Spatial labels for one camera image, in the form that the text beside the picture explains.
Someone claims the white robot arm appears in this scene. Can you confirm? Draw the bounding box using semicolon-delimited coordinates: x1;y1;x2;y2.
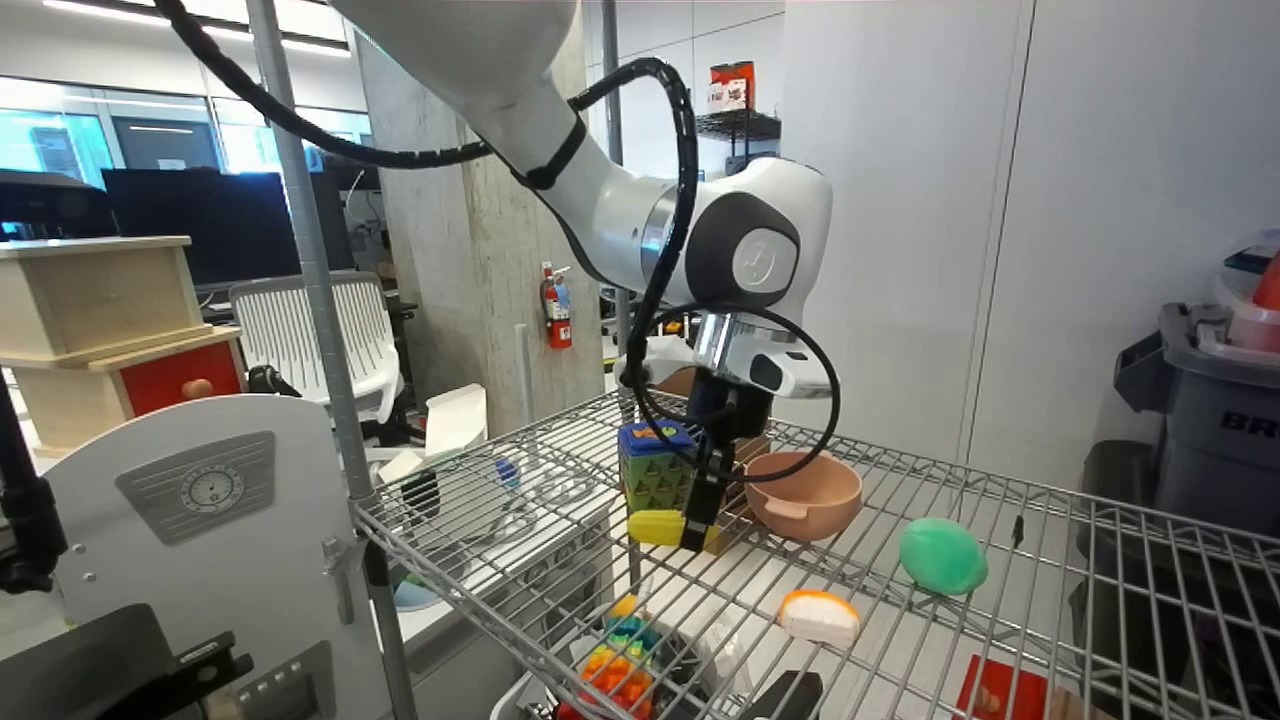
333;0;839;552

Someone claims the colourful block toy below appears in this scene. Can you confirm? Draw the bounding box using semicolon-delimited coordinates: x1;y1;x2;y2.
554;598;688;720

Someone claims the grey storage tote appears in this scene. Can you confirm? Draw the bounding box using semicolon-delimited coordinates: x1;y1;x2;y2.
1114;305;1280;535

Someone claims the green ball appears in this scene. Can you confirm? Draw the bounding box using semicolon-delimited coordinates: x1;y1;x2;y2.
900;518;987;598

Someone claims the white chair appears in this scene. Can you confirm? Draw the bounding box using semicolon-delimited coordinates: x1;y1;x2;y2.
227;276;409;433

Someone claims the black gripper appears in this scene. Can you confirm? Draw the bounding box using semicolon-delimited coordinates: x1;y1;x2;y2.
679;371;771;552

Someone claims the red block under shelf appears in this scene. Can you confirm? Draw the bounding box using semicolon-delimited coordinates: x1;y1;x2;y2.
951;655;1048;720

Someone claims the peach plastic bowl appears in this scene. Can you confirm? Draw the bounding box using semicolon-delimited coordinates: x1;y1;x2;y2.
746;454;864;542

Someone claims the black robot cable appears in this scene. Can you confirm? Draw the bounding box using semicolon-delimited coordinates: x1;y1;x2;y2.
157;0;844;490

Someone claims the orange and white toy piece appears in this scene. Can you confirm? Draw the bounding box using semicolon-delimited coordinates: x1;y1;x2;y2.
776;590;862;649

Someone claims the wire shelf rack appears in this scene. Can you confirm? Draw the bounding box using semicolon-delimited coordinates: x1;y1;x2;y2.
245;0;1280;720

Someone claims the yellow corn-shaped toy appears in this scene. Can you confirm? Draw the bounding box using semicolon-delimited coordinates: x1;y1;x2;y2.
627;510;725;552

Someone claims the colourful toy cube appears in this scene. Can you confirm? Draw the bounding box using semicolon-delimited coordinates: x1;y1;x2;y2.
615;423;695;514

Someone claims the wooden drawer cabinet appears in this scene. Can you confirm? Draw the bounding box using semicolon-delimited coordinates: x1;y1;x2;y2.
0;237;245;454

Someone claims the red fire extinguisher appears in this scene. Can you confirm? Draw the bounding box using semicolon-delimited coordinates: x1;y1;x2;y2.
540;265;571;354

